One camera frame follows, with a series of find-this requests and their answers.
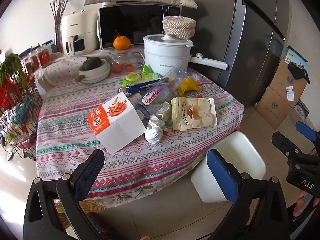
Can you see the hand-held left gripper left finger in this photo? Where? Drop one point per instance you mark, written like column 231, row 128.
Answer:
column 90, row 170

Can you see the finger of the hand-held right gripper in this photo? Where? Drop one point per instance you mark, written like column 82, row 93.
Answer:
column 285, row 142
column 306, row 130

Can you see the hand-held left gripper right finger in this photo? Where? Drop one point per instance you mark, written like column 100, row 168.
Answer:
column 222, row 177

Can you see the white trash bin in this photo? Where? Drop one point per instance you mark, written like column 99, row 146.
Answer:
column 240, row 155

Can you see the orange and white carton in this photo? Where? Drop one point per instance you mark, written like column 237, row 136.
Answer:
column 120, row 130

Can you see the beige snack pouch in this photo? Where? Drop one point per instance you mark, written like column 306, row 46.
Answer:
column 192, row 115

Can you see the white tissue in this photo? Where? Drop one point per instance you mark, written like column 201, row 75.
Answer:
column 156, row 123
column 165, row 110
column 153, row 135

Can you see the clear plastic water bottle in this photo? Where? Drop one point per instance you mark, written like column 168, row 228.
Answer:
column 152, row 97

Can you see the person's right hand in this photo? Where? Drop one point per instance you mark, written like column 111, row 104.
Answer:
column 303, row 201

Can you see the small printed box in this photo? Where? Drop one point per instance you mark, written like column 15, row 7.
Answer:
column 301, row 110

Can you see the brown cardboard box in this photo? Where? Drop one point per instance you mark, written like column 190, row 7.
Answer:
column 272, row 107
column 285, row 80

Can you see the patterned pink green tablecloth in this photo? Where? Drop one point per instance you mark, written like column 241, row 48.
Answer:
column 75, row 130

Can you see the black object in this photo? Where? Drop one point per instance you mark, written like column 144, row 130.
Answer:
column 298, row 72

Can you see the blue printed box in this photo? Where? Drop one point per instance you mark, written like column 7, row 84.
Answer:
column 295, row 55

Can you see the small green pepper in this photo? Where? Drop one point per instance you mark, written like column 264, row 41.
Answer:
column 79, row 78

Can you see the blue cardboard box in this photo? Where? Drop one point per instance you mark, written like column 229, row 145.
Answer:
column 132, row 88

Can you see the yellow wrapper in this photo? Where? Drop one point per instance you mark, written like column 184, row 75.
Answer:
column 188, row 85

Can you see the floral cushion cloth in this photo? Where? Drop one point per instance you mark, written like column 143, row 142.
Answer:
column 57, row 70

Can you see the dark green squash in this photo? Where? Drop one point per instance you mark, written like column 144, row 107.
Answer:
column 91, row 63

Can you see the small orange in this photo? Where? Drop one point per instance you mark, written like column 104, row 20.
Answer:
column 117, row 67
column 129, row 67

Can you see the grey refrigerator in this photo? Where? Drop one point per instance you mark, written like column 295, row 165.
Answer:
column 245, row 42

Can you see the green snack wrapper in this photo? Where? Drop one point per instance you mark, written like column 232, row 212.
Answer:
column 147, row 75

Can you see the green leafy vegetables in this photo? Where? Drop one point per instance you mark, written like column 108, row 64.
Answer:
column 10, row 72

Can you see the large orange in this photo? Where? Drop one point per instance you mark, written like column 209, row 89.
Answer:
column 121, row 43

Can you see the white electric cooking pot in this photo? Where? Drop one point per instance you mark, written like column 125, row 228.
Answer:
column 165, row 57

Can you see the cream air fryer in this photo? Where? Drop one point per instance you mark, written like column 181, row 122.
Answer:
column 80, row 27

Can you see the black microwave oven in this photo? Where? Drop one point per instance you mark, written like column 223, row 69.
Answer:
column 135, row 22

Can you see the woven lidded basket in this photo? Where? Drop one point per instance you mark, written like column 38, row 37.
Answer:
column 178, row 28

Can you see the dried twig bundle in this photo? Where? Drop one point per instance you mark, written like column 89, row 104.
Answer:
column 58, row 17

